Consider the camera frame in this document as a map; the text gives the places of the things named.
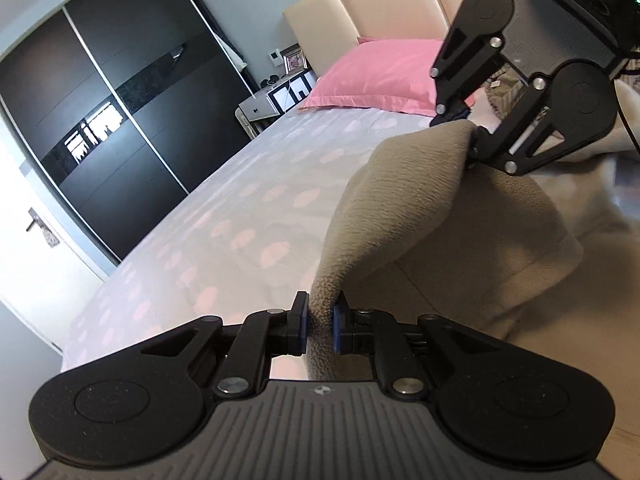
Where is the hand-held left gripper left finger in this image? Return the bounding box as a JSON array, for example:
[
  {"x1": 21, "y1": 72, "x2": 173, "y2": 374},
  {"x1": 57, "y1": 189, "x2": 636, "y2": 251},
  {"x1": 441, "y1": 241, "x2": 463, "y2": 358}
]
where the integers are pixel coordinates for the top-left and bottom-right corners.
[{"x1": 140, "y1": 290, "x2": 311, "y2": 398}]

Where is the white nightstand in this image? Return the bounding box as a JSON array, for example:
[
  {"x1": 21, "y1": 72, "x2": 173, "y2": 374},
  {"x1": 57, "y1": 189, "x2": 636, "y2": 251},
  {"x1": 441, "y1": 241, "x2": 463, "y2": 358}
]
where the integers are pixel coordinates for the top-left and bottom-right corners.
[{"x1": 235, "y1": 71, "x2": 318, "y2": 137}]

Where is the beige fleece garment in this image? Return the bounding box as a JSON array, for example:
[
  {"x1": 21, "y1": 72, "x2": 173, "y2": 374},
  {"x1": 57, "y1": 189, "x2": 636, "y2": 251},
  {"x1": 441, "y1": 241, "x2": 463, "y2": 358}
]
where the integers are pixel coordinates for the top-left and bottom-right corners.
[{"x1": 307, "y1": 120, "x2": 640, "y2": 436}]

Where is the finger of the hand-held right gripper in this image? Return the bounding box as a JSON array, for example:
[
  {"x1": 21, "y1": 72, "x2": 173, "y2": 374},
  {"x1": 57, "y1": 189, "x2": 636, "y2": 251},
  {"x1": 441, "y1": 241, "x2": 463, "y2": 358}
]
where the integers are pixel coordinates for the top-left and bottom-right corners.
[
  {"x1": 430, "y1": 25, "x2": 506, "y2": 127},
  {"x1": 467, "y1": 75, "x2": 567, "y2": 177}
]

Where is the cream padded headboard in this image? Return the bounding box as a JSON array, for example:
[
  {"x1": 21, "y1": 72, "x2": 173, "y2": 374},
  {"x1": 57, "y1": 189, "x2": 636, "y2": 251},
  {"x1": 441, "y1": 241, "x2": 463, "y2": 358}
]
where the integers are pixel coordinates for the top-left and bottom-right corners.
[{"x1": 282, "y1": 0, "x2": 526, "y2": 73}]

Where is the metal door handle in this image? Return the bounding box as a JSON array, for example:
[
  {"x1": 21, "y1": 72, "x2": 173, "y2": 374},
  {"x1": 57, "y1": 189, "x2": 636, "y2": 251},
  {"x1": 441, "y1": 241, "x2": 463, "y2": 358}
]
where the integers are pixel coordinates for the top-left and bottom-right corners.
[{"x1": 25, "y1": 207, "x2": 61, "y2": 248}]

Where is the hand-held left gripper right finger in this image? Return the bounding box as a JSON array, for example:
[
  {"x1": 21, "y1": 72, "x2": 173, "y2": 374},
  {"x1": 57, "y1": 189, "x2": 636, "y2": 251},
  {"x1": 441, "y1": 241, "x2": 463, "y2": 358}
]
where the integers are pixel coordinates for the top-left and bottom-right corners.
[{"x1": 332, "y1": 290, "x2": 506, "y2": 397}]

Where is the photo frame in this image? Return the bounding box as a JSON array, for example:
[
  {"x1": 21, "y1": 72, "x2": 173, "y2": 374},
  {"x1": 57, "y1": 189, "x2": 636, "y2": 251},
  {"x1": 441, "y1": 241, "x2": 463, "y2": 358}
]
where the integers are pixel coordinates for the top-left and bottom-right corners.
[{"x1": 281, "y1": 46, "x2": 307, "y2": 73}]

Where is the black cable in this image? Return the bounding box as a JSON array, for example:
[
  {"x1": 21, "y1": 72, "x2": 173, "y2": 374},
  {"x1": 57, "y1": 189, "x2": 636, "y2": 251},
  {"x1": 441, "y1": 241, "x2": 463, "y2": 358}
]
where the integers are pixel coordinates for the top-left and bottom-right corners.
[{"x1": 617, "y1": 57, "x2": 640, "y2": 153}]

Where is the brown patterned garment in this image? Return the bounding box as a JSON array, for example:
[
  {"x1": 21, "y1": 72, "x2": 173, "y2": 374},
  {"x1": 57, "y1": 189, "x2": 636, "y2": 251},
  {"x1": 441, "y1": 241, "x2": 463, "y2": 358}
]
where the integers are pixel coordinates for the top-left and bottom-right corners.
[{"x1": 482, "y1": 67, "x2": 531, "y2": 121}]

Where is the pink pillow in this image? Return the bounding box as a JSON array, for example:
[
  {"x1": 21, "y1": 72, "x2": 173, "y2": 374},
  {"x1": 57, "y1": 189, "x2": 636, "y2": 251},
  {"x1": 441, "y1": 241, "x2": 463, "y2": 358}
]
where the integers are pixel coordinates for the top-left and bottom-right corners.
[{"x1": 298, "y1": 37, "x2": 476, "y2": 117}]

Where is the pink polka-dot bedspread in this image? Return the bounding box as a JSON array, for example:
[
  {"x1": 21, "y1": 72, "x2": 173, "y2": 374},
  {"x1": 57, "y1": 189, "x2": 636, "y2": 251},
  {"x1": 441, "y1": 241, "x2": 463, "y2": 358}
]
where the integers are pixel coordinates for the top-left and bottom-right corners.
[{"x1": 60, "y1": 107, "x2": 436, "y2": 376}]

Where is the black sliding-door wardrobe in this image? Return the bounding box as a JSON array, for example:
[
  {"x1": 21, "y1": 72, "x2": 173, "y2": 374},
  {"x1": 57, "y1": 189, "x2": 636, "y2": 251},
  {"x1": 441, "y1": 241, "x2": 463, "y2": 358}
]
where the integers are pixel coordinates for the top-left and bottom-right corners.
[{"x1": 0, "y1": 0, "x2": 251, "y2": 263}]

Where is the white door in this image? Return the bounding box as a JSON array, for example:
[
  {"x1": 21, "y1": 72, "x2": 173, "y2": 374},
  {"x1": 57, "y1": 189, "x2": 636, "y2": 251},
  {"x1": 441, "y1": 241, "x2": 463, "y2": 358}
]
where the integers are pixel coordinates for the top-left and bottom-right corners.
[{"x1": 0, "y1": 140, "x2": 108, "y2": 356}]

